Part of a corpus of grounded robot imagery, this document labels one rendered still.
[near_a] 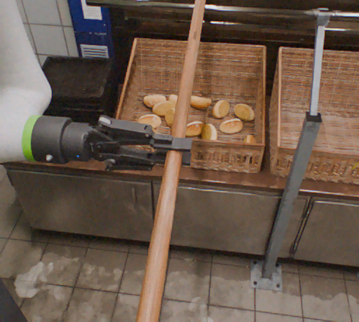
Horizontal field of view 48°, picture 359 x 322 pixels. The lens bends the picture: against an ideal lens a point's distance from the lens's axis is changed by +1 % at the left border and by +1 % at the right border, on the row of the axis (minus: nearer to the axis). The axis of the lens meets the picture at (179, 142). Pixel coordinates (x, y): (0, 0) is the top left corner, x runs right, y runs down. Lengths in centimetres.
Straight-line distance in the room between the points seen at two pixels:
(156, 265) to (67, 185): 113
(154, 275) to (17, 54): 50
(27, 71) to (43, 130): 15
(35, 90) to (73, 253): 128
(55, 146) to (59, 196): 102
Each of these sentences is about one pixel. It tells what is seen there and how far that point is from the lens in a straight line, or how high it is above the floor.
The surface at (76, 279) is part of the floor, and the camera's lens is 199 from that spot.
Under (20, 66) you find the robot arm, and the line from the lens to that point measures 87.
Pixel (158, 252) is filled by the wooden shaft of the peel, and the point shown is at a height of 119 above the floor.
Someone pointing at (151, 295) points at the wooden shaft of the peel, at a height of 119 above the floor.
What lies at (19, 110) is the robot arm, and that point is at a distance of 86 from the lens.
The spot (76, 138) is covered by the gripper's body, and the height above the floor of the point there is 121.
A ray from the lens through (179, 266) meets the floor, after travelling 197.
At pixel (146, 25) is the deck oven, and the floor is 89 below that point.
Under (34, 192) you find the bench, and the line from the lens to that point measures 182.
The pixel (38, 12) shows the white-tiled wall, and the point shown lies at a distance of 191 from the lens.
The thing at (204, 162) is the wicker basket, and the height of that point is 62.
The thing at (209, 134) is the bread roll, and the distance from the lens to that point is 159.
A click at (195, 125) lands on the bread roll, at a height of 64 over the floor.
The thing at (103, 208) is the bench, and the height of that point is 33.
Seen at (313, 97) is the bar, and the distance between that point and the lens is 126.
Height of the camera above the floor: 172
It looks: 44 degrees down
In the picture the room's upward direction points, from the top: straight up
